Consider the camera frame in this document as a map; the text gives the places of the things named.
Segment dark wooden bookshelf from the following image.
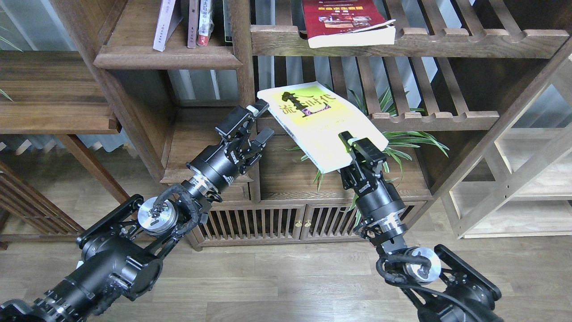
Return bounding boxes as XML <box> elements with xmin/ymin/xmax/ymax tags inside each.
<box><xmin>51</xmin><ymin>0</ymin><xmax>571</xmax><ymax>226</ymax></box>

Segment green spider plant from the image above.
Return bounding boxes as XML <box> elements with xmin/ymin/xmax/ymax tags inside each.
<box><xmin>285</xmin><ymin>83</ymin><xmax>450</xmax><ymax>229</ymax></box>

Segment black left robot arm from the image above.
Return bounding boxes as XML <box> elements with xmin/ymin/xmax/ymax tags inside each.
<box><xmin>1</xmin><ymin>100</ymin><xmax>274</xmax><ymax>322</ymax></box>

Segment yellow green book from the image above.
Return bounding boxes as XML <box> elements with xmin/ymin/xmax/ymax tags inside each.
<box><xmin>257</xmin><ymin>81</ymin><xmax>388</xmax><ymax>173</ymax></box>

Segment right slatted cabinet door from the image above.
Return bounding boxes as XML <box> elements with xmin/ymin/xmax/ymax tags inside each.
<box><xmin>300</xmin><ymin>201</ymin><xmax>427</xmax><ymax>242</ymax></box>

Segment slatted wooden rack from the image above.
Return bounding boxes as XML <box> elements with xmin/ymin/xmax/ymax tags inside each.
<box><xmin>0</xmin><ymin>163</ymin><xmax>85</xmax><ymax>250</ymax></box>

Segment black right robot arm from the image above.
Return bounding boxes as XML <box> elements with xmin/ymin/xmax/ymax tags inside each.
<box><xmin>339</xmin><ymin>131</ymin><xmax>502</xmax><ymax>322</ymax></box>

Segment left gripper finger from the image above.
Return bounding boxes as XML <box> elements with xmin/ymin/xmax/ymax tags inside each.
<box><xmin>252</xmin><ymin>127</ymin><xmax>274</xmax><ymax>148</ymax></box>
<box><xmin>246</xmin><ymin>99</ymin><xmax>269</xmax><ymax>118</ymax></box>

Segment small wooden drawer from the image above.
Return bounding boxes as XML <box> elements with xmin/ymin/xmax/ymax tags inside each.
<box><xmin>220</xmin><ymin>182</ymin><xmax>251</xmax><ymax>202</ymax></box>

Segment white lavender book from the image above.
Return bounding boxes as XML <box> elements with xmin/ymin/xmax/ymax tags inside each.
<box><xmin>153</xmin><ymin>0</ymin><xmax>183</xmax><ymax>52</ymax></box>

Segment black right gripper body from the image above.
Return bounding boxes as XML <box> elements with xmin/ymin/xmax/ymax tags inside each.
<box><xmin>341</xmin><ymin>139</ymin><xmax>386</xmax><ymax>196</ymax></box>

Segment red white upright book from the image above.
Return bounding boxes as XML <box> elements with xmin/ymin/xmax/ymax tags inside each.
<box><xmin>197</xmin><ymin>0</ymin><xmax>214</xmax><ymax>47</ymax></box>

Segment slatted cabinet door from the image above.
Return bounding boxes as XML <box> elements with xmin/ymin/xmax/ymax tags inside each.
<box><xmin>186</xmin><ymin>204</ymin><xmax>306</xmax><ymax>250</ymax></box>
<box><xmin>300</xmin><ymin>201</ymin><xmax>427</xmax><ymax>242</ymax></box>

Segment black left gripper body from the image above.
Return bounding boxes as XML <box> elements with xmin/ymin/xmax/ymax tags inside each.
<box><xmin>216</xmin><ymin>107</ymin><xmax>262</xmax><ymax>175</ymax></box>

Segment dark upright book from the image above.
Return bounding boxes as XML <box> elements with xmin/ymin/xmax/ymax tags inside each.
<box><xmin>222</xmin><ymin>0</ymin><xmax>233</xmax><ymax>46</ymax></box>

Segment light wooden shelf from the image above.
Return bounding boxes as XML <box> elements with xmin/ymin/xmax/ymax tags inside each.
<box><xmin>442</xmin><ymin>58</ymin><xmax>572</xmax><ymax>238</ymax></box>

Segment left slatted cabinet door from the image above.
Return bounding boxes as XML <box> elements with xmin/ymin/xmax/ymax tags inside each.
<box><xmin>186</xmin><ymin>204</ymin><xmax>306</xmax><ymax>250</ymax></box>

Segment brown upright book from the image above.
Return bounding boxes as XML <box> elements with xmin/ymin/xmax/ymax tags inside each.
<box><xmin>187</xmin><ymin>0</ymin><xmax>200</xmax><ymax>49</ymax></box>

